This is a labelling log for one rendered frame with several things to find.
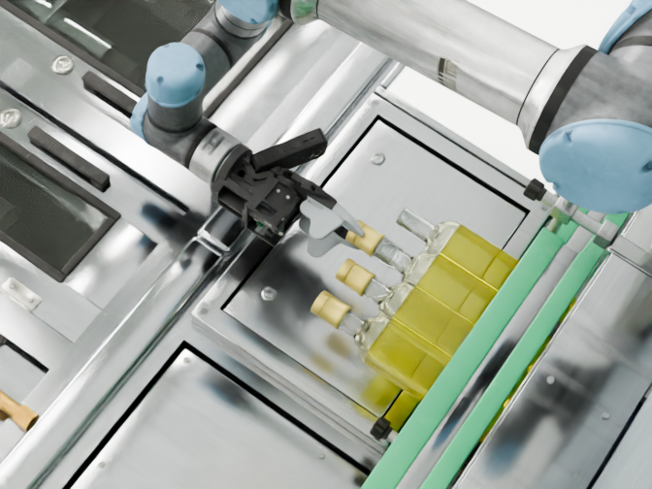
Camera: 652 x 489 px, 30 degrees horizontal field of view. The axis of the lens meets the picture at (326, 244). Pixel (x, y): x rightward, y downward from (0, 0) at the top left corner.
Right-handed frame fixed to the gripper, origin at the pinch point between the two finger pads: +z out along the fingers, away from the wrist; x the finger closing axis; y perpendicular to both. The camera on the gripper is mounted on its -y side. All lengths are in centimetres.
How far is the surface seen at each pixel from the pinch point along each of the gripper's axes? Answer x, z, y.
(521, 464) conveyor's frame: 15.7, 34.5, 19.8
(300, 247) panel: -12.7, -7.8, 1.4
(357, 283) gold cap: 1.5, 4.6, 6.8
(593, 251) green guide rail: 4.0, 27.9, -15.0
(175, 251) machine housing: -14.9, -22.8, 12.0
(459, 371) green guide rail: 13.8, 22.7, 13.9
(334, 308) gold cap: 1.8, 4.1, 11.6
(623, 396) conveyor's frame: 15.5, 40.1, 5.7
